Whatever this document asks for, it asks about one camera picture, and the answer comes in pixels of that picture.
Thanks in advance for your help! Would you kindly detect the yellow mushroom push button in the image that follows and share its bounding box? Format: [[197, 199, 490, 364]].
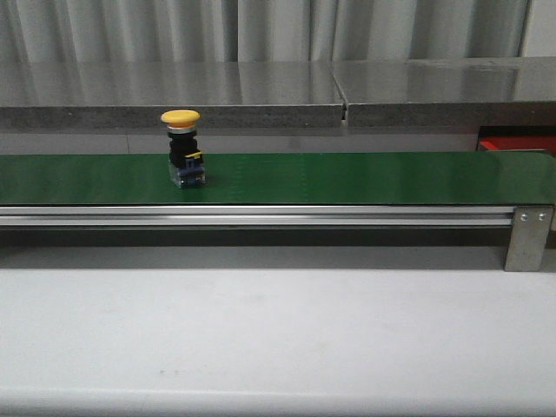
[[161, 109, 206, 189]]

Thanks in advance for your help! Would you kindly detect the grey pleated curtain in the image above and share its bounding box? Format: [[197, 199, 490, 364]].
[[1, 1, 529, 63]]

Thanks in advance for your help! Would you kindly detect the aluminium conveyor side rail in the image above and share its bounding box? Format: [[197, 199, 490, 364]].
[[1, 205, 514, 228]]

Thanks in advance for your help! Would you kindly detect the steel conveyor support bracket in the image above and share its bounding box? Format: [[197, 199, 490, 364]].
[[504, 206, 554, 272]]

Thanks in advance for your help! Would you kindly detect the red plastic tray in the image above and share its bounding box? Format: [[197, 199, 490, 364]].
[[478, 136, 555, 156]]

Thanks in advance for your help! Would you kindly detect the left grey stone slab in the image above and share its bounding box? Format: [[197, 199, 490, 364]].
[[1, 62, 344, 130]]

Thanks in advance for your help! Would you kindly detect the green conveyor belt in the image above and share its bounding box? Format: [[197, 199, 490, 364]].
[[1, 151, 555, 206]]

